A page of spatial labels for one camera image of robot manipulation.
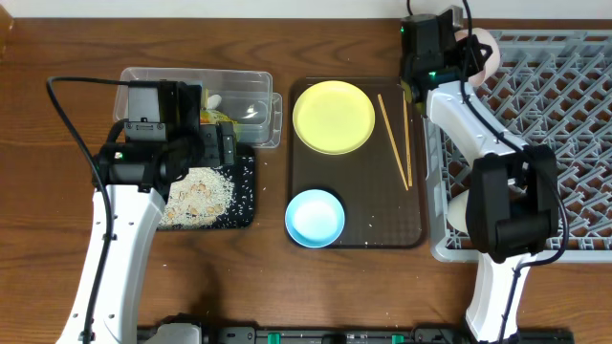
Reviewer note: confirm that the right wooden chopstick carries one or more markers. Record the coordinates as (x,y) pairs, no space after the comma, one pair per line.
(407,144)

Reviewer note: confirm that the rice food waste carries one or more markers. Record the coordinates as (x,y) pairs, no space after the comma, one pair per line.
(201,198)

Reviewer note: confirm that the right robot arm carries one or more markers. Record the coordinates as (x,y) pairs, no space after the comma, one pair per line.
(512,211)

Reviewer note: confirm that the black waste tray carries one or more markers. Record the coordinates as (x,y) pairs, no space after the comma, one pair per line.
(241,200)

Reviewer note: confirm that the grey dishwasher rack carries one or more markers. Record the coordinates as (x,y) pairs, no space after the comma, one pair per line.
(554,87)

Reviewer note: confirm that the white green cup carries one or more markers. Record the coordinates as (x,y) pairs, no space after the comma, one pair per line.
(457,208)

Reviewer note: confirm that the yellow plate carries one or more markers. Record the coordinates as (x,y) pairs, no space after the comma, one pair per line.
(334,117)

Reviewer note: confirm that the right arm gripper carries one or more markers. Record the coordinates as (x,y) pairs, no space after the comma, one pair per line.
(471,53)

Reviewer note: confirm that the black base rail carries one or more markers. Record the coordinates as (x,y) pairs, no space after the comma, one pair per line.
(182,328)

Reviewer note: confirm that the white tissue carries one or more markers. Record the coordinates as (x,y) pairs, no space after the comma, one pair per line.
(213,102)

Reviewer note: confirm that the clear plastic bin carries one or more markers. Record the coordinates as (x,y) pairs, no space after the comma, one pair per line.
(247,97)

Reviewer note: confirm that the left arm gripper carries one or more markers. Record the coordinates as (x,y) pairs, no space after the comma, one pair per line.
(226,144)

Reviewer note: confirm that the light blue bowl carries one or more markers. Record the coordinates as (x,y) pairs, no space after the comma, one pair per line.
(314,218)

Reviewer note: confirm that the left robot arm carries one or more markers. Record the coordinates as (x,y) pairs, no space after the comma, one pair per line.
(155,146)

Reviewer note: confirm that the dark brown serving tray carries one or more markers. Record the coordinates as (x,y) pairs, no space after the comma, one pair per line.
(379,212)

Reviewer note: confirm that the pink bowl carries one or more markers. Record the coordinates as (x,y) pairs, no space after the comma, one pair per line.
(496,56)

